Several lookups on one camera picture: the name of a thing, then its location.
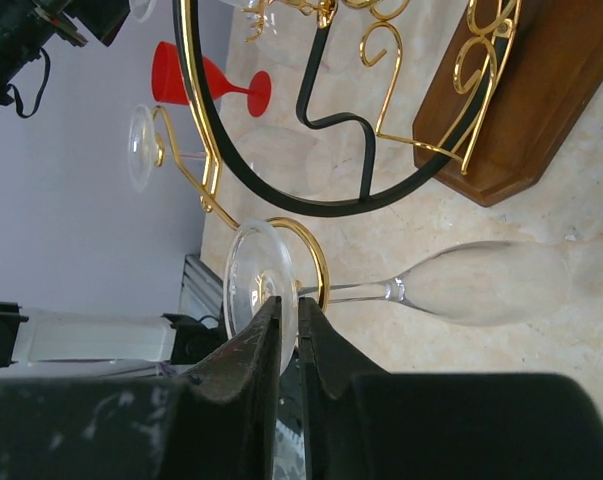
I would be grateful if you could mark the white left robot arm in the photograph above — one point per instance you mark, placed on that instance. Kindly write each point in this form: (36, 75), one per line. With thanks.
(95, 249)

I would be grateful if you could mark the gold wire glass rack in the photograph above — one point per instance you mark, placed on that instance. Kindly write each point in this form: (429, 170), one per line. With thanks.
(498, 101)

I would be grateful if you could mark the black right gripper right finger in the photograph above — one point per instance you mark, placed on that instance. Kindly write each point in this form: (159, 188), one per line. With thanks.
(362, 422)

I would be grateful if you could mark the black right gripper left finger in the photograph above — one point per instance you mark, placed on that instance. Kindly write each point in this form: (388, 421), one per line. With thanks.
(215, 421)

